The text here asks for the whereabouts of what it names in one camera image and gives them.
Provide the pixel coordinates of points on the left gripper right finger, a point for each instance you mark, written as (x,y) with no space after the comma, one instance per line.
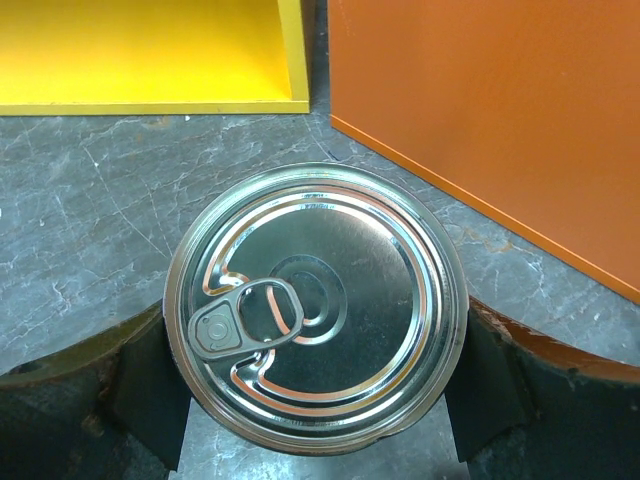
(523,405)

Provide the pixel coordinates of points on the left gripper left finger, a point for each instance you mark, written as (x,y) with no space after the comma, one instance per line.
(113,406)

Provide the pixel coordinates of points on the dark blue soup can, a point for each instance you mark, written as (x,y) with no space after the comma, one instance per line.
(315,309)

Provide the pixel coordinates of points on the orange wooden box cabinet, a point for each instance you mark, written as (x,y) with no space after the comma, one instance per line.
(528,111)

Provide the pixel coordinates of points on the yellow open shelf cabinet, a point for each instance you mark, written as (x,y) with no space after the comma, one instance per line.
(155,57)

